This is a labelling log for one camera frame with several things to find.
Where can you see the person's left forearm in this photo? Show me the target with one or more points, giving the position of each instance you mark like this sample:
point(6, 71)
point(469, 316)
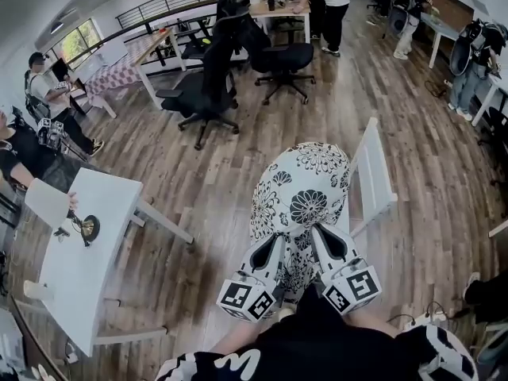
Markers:
point(238, 337)

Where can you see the grey-top white table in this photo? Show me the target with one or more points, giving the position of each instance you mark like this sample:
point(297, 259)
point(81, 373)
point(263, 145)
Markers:
point(444, 28)

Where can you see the white dish red stains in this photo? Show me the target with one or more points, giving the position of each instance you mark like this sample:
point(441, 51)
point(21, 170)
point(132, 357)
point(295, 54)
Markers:
point(41, 373)

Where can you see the floral white cushion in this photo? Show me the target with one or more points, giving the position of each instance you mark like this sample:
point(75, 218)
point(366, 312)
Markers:
point(301, 197)

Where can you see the brown wooden counter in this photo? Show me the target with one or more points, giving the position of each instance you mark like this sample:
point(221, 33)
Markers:
point(448, 2)

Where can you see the black cup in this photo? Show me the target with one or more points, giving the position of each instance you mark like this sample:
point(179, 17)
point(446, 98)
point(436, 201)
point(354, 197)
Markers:
point(271, 3)

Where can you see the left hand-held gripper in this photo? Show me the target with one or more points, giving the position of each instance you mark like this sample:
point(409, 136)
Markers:
point(238, 298)

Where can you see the white rectangular table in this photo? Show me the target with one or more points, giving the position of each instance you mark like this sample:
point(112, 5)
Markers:
point(87, 260)

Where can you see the person's black printed shirt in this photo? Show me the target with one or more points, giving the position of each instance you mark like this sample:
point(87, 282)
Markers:
point(317, 351)

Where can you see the person's right forearm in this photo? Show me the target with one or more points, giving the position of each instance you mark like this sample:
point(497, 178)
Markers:
point(377, 324)

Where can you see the window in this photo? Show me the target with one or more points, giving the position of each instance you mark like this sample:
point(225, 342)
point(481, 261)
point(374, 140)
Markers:
point(77, 40)

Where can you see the white side table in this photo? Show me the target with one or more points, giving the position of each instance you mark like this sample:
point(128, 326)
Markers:
point(501, 228)
point(498, 85)

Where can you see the brass lamp white shade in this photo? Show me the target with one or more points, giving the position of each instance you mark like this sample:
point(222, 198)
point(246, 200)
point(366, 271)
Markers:
point(47, 201)

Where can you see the wood-top white table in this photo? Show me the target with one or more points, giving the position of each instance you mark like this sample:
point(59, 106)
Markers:
point(152, 44)

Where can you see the wood-top white desk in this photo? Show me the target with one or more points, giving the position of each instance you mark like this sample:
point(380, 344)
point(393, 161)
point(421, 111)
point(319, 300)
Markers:
point(285, 12)

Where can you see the black pendant lamp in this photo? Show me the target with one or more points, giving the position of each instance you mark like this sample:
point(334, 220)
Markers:
point(57, 27)

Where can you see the white wooden chair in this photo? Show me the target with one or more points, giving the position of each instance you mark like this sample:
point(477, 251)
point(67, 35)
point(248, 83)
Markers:
point(373, 181)

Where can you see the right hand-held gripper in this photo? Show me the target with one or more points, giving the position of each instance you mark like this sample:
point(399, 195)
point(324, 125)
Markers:
point(361, 286)

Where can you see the dark wooden desk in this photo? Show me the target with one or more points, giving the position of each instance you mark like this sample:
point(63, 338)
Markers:
point(28, 343)

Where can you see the white cylinder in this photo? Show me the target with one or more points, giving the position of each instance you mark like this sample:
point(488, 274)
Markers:
point(37, 291)

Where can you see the black mesh office chair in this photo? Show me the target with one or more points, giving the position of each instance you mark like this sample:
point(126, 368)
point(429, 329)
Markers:
point(216, 74)
point(283, 56)

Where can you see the person's light sneaker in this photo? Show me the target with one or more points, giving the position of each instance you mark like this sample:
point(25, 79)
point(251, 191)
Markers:
point(285, 312)

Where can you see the white power strip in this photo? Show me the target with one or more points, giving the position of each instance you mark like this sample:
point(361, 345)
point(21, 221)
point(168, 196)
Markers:
point(420, 322)

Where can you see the white box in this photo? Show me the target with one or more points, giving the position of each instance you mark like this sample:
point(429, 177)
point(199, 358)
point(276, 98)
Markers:
point(10, 339)

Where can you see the checkered cloth table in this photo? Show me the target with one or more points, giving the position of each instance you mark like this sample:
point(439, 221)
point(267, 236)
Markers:
point(115, 70)

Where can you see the small black device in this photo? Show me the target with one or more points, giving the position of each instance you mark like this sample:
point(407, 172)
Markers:
point(61, 232)

